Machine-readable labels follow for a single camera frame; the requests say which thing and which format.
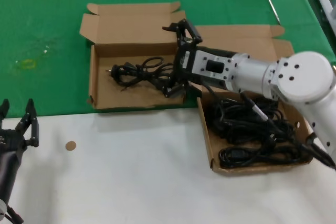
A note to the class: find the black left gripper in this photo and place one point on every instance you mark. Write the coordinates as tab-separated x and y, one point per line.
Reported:
10	141

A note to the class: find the open brown cardboard box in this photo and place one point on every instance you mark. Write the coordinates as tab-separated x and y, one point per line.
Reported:
131	27
236	40

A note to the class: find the metal cloth clamp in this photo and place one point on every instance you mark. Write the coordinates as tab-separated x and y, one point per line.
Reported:
334	68

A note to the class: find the white flat strip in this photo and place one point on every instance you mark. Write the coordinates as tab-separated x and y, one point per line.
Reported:
324	1

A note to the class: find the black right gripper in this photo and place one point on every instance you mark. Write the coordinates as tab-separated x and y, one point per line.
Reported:
185	64

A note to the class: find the round cardboard disc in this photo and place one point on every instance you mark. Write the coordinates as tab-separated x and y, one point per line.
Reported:
70	145

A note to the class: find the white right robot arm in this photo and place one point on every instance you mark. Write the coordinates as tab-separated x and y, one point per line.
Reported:
302	77

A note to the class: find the green table cloth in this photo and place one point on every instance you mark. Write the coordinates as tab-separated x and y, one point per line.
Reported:
39	11

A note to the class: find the white table cover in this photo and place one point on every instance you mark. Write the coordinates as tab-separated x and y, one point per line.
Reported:
131	182

